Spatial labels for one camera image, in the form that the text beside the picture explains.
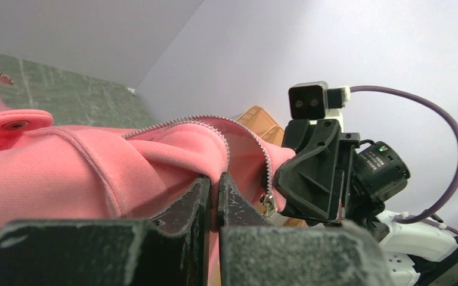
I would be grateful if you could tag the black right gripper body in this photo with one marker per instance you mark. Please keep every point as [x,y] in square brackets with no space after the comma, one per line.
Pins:
[376,174]

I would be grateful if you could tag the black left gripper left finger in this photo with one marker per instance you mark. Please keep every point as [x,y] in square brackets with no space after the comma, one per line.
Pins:
[169,249]

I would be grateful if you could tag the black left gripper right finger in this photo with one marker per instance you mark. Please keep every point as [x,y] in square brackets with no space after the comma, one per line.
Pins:
[252,251]

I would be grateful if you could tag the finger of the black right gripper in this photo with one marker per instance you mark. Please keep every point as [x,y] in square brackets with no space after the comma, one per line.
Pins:
[307,180]

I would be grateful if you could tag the pink zip-up jacket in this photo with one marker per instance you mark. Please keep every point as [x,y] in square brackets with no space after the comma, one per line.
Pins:
[52,172]

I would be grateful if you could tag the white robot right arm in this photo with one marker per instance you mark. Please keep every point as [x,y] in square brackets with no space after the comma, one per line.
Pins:
[335,176]

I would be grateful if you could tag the orange plastic desk organizer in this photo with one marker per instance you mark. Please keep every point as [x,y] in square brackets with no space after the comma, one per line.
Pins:
[259,121]

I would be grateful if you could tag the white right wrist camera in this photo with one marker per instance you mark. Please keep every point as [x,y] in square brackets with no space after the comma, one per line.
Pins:
[316,101]

